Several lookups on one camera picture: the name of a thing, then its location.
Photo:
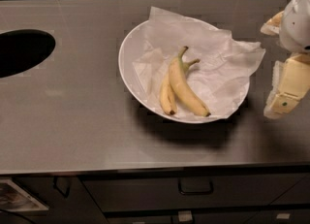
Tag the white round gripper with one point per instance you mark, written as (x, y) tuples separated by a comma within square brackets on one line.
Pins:
[(296, 24)]

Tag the large yellow banana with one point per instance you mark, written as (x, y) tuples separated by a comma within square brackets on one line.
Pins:
[(182, 89)]

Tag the small yellow banana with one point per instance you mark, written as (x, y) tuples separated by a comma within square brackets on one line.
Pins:
[(167, 96)]

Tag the white bowl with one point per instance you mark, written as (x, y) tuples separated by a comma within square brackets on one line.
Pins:
[(142, 63)]

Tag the white crumpled paper sheet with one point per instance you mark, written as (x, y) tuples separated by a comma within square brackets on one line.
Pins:
[(242, 58)]

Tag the small white label tag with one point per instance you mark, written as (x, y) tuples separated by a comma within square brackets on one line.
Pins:
[(283, 216)]

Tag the grey drawer front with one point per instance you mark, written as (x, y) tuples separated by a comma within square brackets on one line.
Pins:
[(168, 193)]

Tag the black round sink hole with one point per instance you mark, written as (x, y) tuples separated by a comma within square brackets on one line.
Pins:
[(21, 50)]

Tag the paper sheet on cabinet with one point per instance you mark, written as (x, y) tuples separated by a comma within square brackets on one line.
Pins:
[(16, 199)]

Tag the black drawer handle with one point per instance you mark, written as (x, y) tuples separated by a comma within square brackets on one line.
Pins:
[(195, 187)]

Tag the black cabinet door handle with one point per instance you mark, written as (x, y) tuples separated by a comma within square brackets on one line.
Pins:
[(62, 185)]

